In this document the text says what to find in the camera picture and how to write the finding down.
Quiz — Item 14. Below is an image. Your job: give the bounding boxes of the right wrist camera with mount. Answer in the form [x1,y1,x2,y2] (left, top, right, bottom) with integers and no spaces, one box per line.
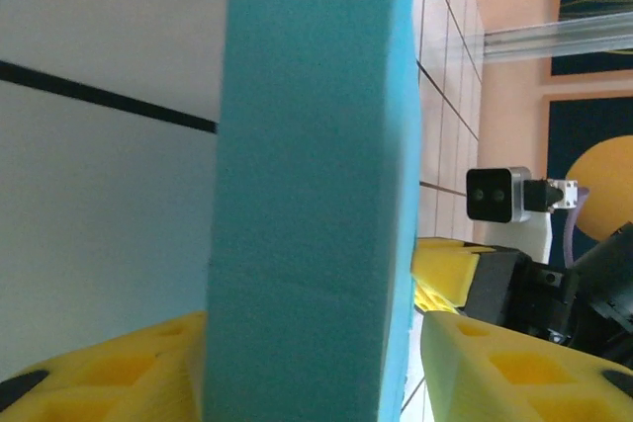
[466,166,583,265]

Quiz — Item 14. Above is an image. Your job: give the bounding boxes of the white teal paper box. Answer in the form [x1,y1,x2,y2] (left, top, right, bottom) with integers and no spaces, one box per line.
[200,0,424,422]

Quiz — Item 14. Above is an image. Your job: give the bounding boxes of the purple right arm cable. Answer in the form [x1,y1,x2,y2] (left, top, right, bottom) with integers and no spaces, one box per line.
[563,186,592,265]

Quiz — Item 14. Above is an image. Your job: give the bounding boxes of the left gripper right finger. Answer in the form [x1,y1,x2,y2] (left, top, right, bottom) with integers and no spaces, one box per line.
[422,310,633,422]

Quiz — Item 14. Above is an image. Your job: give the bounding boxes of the aluminium corner post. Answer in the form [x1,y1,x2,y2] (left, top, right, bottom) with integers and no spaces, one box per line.
[464,11,633,65]

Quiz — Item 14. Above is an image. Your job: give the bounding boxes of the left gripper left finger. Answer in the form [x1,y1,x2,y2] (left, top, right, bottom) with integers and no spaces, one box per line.
[0,310,209,422]

